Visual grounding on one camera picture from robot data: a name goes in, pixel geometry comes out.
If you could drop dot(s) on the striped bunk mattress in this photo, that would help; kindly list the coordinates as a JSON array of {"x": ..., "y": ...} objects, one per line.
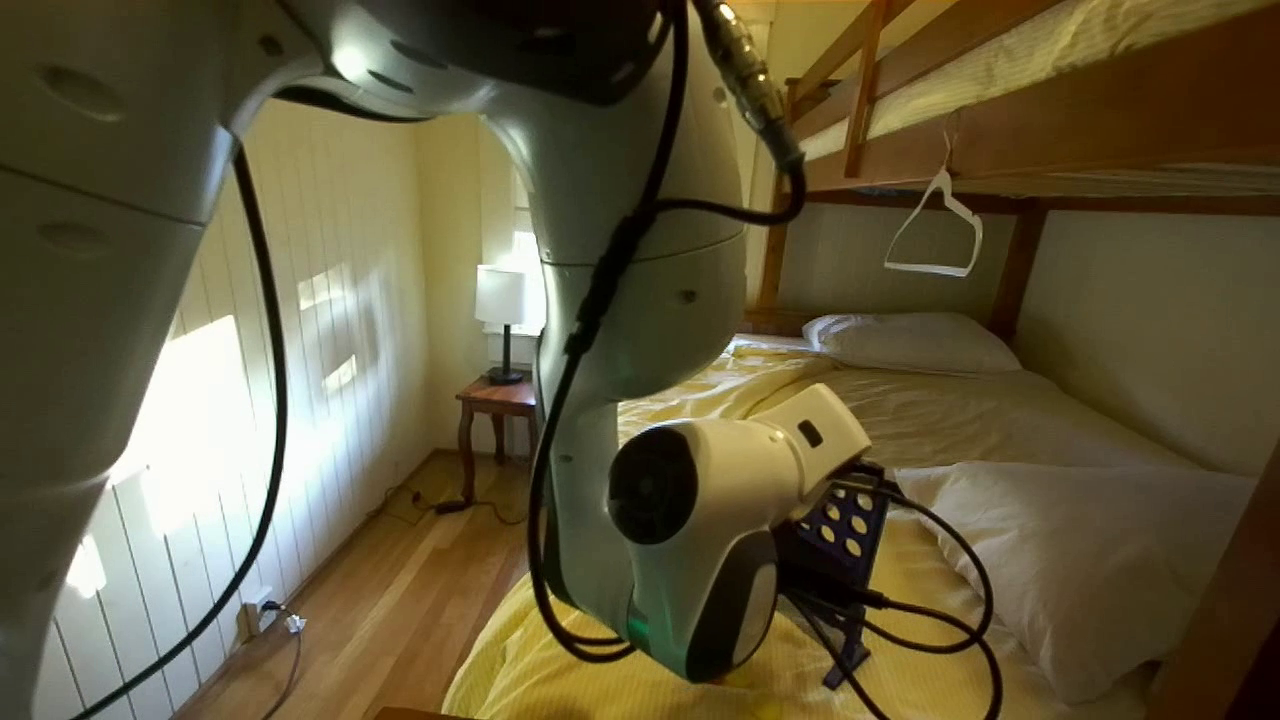
[{"x": 1010, "y": 50}]

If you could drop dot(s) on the table lamp with white shade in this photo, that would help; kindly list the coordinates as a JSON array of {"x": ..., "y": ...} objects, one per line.
[{"x": 500, "y": 296}]

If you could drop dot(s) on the large white pillow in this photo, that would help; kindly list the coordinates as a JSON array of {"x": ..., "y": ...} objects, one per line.
[{"x": 1090, "y": 560}]

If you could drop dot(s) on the wall socket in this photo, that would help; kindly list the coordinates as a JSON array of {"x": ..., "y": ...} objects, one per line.
[{"x": 258, "y": 608}]

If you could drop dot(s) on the small white pillow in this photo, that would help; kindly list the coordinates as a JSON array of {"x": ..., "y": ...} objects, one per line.
[{"x": 910, "y": 342}]

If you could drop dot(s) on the wooden bedside table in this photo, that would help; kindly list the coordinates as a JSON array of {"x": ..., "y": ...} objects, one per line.
[{"x": 497, "y": 398}]

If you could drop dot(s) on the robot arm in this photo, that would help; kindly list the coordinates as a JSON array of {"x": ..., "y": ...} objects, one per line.
[{"x": 620, "y": 300}]

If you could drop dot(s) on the yellow bed sheet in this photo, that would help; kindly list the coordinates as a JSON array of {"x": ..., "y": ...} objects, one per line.
[{"x": 960, "y": 410}]

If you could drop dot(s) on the white clothes hanger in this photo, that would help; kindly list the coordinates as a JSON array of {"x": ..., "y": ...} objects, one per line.
[{"x": 966, "y": 215}]

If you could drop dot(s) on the wooden bunk bed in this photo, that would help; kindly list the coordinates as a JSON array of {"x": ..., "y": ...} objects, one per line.
[{"x": 1090, "y": 120}]

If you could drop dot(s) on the window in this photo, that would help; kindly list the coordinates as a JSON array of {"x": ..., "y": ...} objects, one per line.
[{"x": 526, "y": 262}]

